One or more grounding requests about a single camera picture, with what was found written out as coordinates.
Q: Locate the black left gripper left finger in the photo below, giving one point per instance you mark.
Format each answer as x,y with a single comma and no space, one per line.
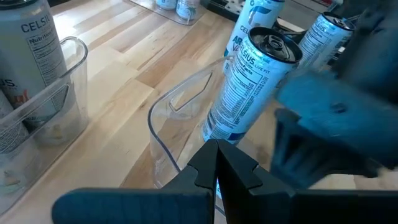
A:
205,168

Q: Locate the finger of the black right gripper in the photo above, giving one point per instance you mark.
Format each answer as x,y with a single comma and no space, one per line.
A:
335,124

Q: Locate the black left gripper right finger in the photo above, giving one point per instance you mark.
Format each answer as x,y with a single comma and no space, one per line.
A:
239,186

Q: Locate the white can blue palm print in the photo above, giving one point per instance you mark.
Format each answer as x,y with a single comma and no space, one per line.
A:
248,15
248,90
323,40

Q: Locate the clear plastic bin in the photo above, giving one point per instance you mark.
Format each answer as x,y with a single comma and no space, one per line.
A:
74,102
161,133
146,7

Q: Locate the white can orange print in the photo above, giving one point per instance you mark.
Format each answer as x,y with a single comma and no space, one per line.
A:
12,137
28,46

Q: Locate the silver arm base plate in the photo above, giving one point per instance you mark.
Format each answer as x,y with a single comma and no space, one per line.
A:
234,5

